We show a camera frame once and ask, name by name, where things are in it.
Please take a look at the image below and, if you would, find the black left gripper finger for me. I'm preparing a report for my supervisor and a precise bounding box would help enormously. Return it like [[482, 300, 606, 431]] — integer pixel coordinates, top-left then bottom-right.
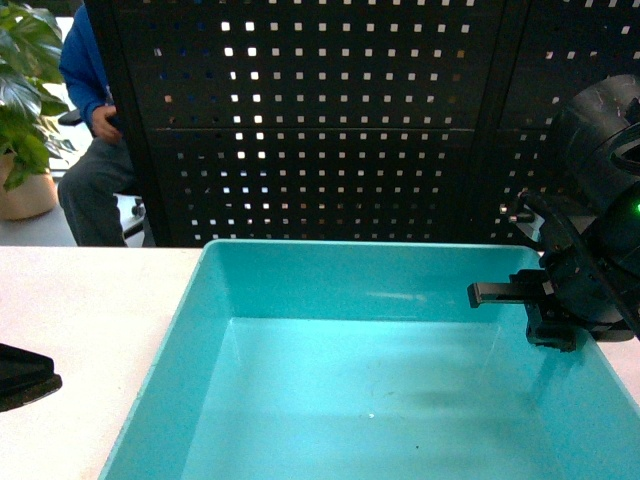
[[1, 344, 63, 412]]

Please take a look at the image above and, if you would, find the person in blue sweater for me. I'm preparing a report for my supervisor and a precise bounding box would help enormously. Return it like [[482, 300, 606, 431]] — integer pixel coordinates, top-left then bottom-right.
[[57, 5, 136, 247]]

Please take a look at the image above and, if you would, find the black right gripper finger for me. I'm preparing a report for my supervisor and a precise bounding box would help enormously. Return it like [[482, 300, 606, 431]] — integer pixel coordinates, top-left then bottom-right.
[[524, 299, 589, 352], [467, 269, 555, 308]]

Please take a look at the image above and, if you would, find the black perforated metal panel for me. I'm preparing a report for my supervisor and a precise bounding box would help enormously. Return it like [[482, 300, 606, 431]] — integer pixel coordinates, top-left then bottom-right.
[[87, 0, 639, 247]]

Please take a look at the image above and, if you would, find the green leafy potted plant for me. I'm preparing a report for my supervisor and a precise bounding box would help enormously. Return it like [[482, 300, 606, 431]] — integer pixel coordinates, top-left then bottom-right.
[[1, 1, 75, 191]]

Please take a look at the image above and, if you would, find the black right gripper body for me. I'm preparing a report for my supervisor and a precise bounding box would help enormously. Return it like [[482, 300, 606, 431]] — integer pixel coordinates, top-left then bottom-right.
[[509, 74, 639, 342]]

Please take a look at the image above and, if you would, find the beige plant pot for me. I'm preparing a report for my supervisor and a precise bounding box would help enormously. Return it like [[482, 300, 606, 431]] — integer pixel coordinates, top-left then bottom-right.
[[1, 154, 58, 221]]

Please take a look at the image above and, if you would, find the teal plastic bin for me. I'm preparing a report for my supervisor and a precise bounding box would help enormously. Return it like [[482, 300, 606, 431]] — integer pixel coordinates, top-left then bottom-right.
[[102, 240, 639, 479]]

